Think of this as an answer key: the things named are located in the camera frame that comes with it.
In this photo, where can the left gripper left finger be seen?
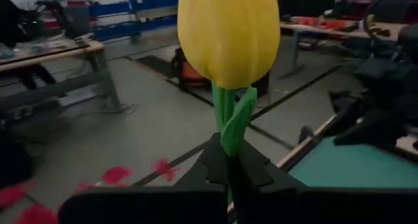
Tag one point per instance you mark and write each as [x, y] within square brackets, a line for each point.
[147, 206]

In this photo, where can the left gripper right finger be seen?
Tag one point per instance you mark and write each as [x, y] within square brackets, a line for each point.
[326, 206]

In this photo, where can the small red flower bunch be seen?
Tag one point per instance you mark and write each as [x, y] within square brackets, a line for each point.
[116, 174]

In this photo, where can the yellow artificial tulip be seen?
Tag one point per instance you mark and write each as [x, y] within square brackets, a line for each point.
[228, 38]

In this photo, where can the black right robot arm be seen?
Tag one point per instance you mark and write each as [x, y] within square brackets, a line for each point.
[401, 73]

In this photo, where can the wooden table grey leg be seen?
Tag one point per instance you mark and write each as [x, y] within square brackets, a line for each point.
[343, 29]

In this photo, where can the black office chair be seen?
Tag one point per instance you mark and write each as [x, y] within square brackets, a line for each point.
[385, 11]

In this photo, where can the orange black floor machine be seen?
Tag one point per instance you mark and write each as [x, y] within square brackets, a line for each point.
[192, 73]

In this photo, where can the wooden workbench grey legs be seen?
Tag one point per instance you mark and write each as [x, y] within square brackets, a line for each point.
[49, 54]

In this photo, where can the blue storage bins shelf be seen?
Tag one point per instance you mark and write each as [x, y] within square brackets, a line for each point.
[130, 25]

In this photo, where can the dark grey monitor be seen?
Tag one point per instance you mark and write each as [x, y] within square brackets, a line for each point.
[76, 21]

